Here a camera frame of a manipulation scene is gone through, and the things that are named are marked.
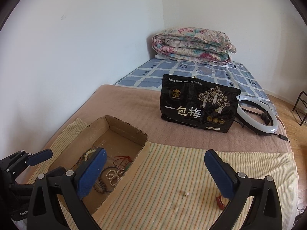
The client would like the black clothes rack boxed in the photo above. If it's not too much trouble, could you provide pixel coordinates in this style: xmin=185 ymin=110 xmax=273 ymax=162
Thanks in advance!
xmin=292 ymin=91 xmax=307 ymax=126

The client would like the brown cardboard box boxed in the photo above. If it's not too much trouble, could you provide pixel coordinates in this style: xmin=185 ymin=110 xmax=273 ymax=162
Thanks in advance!
xmin=47 ymin=115 xmax=150 ymax=215

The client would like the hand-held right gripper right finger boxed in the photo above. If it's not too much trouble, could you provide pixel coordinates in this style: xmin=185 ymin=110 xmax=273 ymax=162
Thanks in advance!
xmin=204 ymin=149 xmax=283 ymax=230

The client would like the brown wooden bead string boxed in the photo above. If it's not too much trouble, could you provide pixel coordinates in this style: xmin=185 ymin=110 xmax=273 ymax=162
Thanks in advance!
xmin=76 ymin=151 xmax=112 ymax=194

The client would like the pink-brown blanket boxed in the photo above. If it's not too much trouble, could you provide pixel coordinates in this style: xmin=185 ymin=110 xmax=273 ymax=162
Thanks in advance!
xmin=43 ymin=84 xmax=292 ymax=154

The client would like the yellow striped blanket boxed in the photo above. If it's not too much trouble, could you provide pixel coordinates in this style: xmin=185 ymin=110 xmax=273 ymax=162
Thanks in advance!
xmin=26 ymin=118 xmax=299 ymax=230

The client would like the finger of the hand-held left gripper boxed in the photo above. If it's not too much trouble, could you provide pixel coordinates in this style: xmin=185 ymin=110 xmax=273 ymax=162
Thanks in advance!
xmin=45 ymin=167 xmax=67 ymax=178
xmin=0 ymin=149 xmax=53 ymax=180

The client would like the green pendant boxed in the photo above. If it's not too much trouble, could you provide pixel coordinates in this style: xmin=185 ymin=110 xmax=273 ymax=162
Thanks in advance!
xmin=113 ymin=155 xmax=134 ymax=171

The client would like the blue patterned mattress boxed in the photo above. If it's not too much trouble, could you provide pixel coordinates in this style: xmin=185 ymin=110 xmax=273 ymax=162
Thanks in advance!
xmin=114 ymin=59 xmax=273 ymax=104

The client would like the white ring light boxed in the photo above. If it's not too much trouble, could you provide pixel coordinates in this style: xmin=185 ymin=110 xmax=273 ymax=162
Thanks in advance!
xmin=236 ymin=95 xmax=280 ymax=137

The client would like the pearl bead necklace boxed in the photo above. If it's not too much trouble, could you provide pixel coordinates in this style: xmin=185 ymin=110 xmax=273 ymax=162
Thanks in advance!
xmin=106 ymin=168 xmax=125 ymax=186

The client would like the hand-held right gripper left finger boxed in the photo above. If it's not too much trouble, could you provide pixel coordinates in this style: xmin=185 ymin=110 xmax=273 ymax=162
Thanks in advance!
xmin=26 ymin=147 xmax=107 ymax=230

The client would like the folded floral quilt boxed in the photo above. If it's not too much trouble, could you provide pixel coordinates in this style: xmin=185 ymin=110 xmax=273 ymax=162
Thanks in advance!
xmin=152 ymin=27 xmax=237 ymax=65

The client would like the red strap wristwatch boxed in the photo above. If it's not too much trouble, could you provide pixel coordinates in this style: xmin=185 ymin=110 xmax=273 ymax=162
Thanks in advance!
xmin=215 ymin=196 xmax=226 ymax=209

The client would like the dark thin bangle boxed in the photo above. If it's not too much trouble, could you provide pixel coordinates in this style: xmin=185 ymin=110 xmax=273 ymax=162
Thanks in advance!
xmin=99 ymin=166 xmax=121 ymax=181

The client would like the black snack bag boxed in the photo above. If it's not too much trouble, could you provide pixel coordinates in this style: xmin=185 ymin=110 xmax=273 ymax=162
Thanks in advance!
xmin=160 ymin=74 xmax=241 ymax=133

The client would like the white bead bracelet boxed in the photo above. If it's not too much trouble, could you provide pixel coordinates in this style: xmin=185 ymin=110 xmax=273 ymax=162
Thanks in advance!
xmin=83 ymin=149 xmax=97 ymax=161

